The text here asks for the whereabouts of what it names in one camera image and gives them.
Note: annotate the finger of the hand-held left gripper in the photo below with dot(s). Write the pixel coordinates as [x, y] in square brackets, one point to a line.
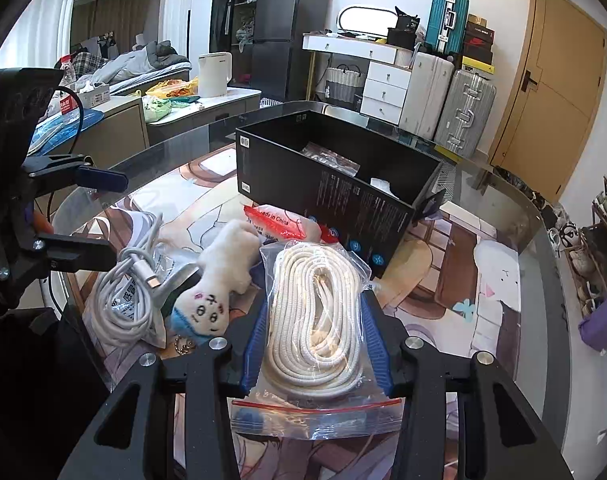
[78, 252]
[101, 177]

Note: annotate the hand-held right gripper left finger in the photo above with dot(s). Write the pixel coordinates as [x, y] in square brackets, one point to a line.
[254, 345]

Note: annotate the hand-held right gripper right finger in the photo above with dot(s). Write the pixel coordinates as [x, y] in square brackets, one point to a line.
[376, 345]

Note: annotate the white plush toy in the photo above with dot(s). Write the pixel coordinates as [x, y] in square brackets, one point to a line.
[218, 275]

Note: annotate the red and clear plastic bag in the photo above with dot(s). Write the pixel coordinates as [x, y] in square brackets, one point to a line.
[283, 225]

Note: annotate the black cardboard box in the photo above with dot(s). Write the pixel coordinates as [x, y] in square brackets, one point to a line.
[333, 180]

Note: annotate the blue plastic packet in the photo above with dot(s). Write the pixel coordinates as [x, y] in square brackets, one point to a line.
[66, 127]

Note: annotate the white tissue box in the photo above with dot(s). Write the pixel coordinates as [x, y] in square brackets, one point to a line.
[91, 94]

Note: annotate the green plastic bag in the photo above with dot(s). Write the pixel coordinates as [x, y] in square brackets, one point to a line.
[157, 107]

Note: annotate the printed table mat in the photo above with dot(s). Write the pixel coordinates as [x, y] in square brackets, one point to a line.
[463, 280]

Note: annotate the yellow snack bag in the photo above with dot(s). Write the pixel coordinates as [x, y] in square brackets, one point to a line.
[173, 89]

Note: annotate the bed with grey bedding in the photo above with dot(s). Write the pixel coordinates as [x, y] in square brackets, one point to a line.
[133, 62]

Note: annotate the white side table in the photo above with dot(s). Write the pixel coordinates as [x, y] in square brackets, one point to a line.
[203, 110]

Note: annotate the white electric kettle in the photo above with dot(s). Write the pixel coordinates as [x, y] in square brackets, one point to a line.
[214, 75]

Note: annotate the white packet in box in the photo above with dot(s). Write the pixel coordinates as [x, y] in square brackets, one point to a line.
[383, 187]

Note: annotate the purple rolled mat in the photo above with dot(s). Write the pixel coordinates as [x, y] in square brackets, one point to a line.
[602, 327]

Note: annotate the black refrigerator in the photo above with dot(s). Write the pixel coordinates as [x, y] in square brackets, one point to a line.
[288, 35]

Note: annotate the shoe rack with shoes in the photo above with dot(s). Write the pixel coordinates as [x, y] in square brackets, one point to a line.
[596, 240]

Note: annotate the silver suitcase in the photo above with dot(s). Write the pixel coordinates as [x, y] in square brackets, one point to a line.
[464, 112]

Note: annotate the white drawer cabinet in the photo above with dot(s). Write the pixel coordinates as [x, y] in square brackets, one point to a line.
[383, 92]

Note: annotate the white suitcase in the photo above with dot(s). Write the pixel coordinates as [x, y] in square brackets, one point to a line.
[426, 95]

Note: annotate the white woven basket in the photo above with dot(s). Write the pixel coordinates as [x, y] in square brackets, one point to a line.
[342, 82]

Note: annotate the wooden door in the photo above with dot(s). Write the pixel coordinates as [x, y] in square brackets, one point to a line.
[548, 95]

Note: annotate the oval vanity mirror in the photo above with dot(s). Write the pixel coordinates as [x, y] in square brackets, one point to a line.
[366, 19]

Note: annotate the black bag on vanity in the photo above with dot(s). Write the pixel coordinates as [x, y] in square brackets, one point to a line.
[403, 30]

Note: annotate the stack of shoe boxes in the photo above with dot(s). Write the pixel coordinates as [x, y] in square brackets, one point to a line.
[478, 42]

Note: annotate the teal suitcase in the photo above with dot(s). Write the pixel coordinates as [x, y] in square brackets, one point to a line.
[446, 20]

